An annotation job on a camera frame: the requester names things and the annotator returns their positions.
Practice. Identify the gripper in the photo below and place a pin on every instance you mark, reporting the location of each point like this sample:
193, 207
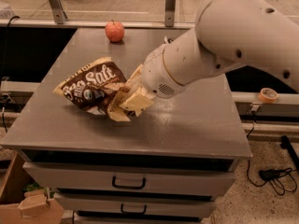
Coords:
155, 73

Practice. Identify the brown sea salt chip bag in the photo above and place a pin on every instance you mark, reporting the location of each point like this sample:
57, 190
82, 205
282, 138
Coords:
93, 86

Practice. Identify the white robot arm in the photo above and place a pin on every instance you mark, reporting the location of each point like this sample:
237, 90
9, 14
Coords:
227, 35

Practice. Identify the red apple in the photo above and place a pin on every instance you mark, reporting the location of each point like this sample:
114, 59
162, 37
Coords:
114, 31

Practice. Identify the top grey drawer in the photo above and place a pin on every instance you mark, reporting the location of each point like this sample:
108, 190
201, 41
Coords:
97, 177

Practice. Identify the grey drawer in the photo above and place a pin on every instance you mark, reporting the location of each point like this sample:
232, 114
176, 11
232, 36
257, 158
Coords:
111, 204
97, 177

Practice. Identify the grey drawer cabinet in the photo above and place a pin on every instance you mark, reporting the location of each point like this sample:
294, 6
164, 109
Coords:
198, 130

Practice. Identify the cardboard box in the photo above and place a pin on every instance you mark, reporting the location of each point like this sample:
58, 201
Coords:
18, 206

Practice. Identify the roll of tape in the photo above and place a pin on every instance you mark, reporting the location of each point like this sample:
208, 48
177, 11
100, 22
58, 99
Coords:
267, 95

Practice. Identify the black top drawer handle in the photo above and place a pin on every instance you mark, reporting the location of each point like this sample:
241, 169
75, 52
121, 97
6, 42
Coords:
138, 184

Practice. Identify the black drawer handle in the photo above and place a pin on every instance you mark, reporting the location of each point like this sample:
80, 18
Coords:
133, 209
138, 184

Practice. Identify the left metal bracket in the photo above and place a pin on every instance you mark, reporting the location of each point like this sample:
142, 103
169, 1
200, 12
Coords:
57, 11

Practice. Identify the metal bracket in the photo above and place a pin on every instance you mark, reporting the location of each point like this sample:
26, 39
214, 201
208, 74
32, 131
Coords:
169, 14
57, 11

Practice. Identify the middle metal bracket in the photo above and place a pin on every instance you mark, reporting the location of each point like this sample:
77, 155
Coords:
169, 14

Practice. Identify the black power adapter with cable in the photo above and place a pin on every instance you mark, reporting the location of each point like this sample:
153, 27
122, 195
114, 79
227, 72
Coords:
273, 178

